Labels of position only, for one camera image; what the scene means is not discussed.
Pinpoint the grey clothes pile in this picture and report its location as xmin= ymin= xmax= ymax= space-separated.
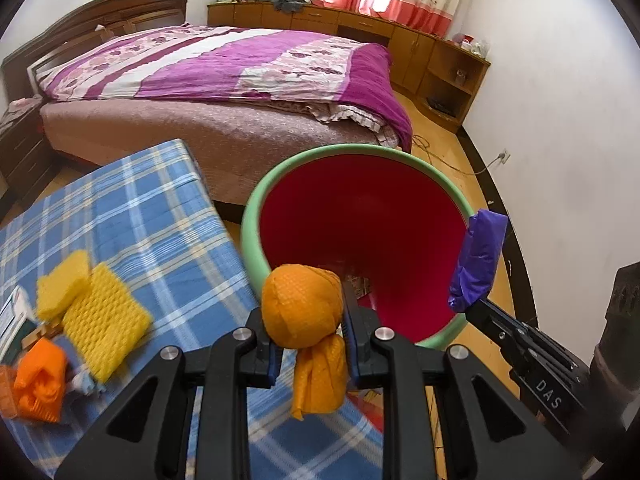
xmin=257 ymin=0 xmax=308 ymax=14

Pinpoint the dark wooden nightstand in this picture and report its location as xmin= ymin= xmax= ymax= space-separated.
xmin=1 ymin=96 xmax=58 ymax=209

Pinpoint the red green trash bin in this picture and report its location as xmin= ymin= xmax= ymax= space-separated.
xmin=241 ymin=144 xmax=474 ymax=349

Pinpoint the orange foam net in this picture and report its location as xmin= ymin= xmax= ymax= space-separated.
xmin=13 ymin=338 xmax=67 ymax=424

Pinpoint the yellow foam net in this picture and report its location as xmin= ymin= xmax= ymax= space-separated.
xmin=36 ymin=249 xmax=90 ymax=322
xmin=63 ymin=262 xmax=153 ymax=384

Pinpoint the orange ball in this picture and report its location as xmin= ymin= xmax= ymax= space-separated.
xmin=260 ymin=264 xmax=348 ymax=420

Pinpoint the purple plastic wrapper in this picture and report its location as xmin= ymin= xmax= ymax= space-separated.
xmin=448 ymin=209 xmax=509 ymax=313

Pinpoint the dark wooden headboard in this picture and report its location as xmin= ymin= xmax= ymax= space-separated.
xmin=1 ymin=0 xmax=188 ymax=101

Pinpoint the teal white box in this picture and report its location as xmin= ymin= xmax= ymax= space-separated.
xmin=0 ymin=285 xmax=37 ymax=365

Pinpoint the bed with purple quilt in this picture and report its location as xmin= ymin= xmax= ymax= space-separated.
xmin=28 ymin=24 xmax=412 ymax=205

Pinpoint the long wooden cabinet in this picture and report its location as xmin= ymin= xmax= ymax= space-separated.
xmin=207 ymin=2 xmax=490 ymax=133

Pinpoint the floor power cable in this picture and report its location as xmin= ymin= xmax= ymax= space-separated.
xmin=410 ymin=133 xmax=509 ymax=177

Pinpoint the orange cardboard box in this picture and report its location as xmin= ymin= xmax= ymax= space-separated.
xmin=0 ymin=364 xmax=20 ymax=419

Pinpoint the blue plaid tablecloth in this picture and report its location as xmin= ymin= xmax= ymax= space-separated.
xmin=1 ymin=140 xmax=383 ymax=479

